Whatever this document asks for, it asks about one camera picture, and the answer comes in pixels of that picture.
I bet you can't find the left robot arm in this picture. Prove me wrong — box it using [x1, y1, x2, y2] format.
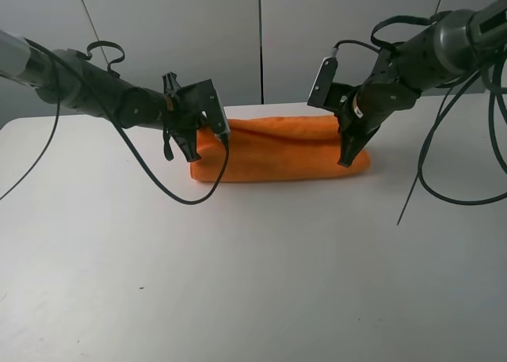
[1, 32, 229, 162]

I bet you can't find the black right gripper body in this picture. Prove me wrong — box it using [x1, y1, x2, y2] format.
[337, 86, 383, 140]

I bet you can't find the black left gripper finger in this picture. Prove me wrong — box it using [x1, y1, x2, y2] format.
[162, 130, 174, 160]
[173, 129, 200, 162]

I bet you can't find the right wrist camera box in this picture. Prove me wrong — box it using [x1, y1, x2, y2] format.
[307, 55, 354, 113]

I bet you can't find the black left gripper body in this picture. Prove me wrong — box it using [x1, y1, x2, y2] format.
[162, 72, 216, 140]

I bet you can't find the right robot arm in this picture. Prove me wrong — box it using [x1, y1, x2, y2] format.
[337, 0, 506, 167]

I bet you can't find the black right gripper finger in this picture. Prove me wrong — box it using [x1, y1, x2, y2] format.
[338, 134, 370, 167]

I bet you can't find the orange towel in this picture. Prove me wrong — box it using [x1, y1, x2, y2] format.
[189, 115, 372, 184]

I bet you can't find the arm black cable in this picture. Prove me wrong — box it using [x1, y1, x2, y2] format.
[330, 11, 507, 227]
[0, 40, 231, 205]

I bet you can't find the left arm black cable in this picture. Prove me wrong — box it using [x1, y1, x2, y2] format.
[0, 40, 231, 205]

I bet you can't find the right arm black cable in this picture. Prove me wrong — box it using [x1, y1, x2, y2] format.
[330, 11, 507, 227]

